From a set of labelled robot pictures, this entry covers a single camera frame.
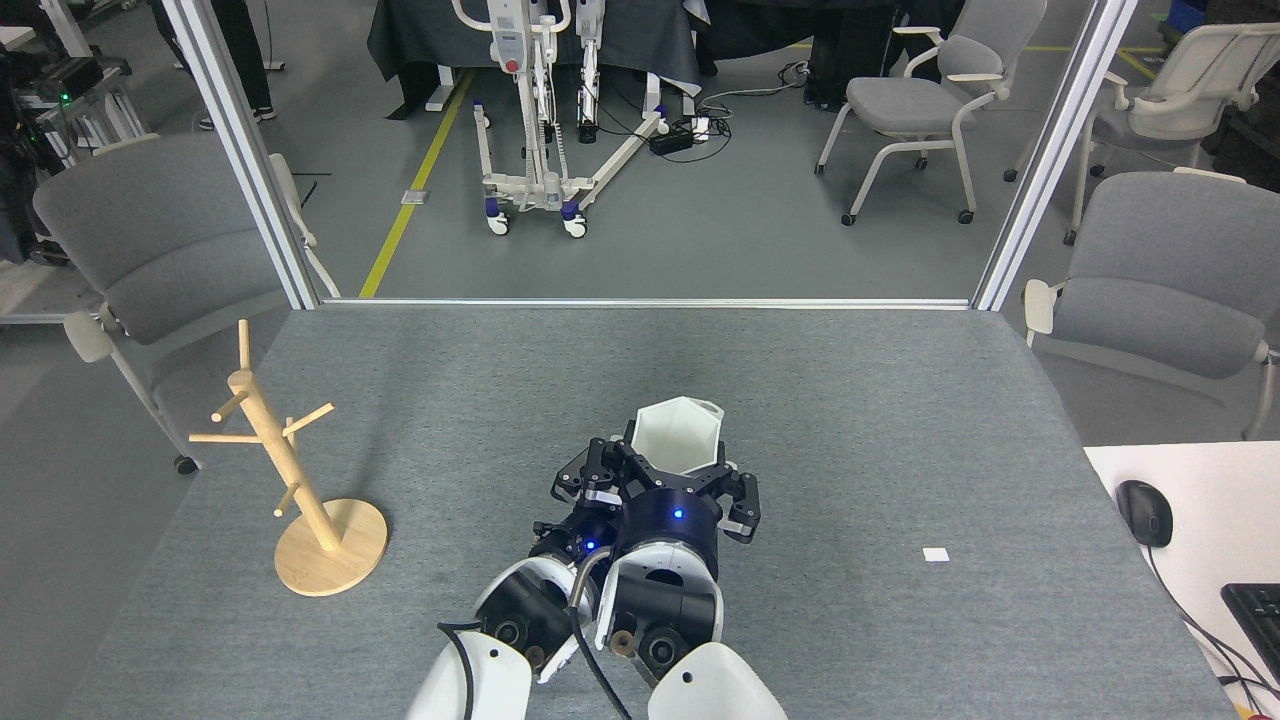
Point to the silver aluminium post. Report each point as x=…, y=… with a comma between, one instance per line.
x=1050, y=160
x=250, y=160

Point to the black table cloth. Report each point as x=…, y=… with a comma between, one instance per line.
x=420, y=40

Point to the white stand on wheels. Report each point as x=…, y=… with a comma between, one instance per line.
x=530, y=185

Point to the silver table edge rail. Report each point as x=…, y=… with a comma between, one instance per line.
x=650, y=303

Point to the black computer mouse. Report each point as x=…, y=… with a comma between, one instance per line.
x=1145, y=512

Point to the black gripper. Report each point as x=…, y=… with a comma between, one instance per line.
x=670, y=520
x=580, y=535

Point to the black power strip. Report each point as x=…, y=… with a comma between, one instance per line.
x=670, y=141

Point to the white desk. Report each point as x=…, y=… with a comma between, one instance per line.
x=1220, y=490

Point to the person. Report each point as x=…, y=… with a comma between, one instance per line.
x=245, y=50

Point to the metal equipment rack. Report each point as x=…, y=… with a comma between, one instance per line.
x=60, y=100

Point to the wooden cup rack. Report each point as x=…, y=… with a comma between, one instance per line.
x=315, y=565

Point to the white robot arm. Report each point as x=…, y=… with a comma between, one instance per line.
x=665, y=610
x=520, y=620

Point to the grey office chair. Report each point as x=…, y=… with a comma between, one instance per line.
x=900, y=105
x=1150, y=120
x=1170, y=290
x=160, y=250

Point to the white faceted cup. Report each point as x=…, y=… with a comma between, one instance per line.
x=680, y=430

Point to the black keyboard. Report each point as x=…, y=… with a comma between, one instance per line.
x=1260, y=620

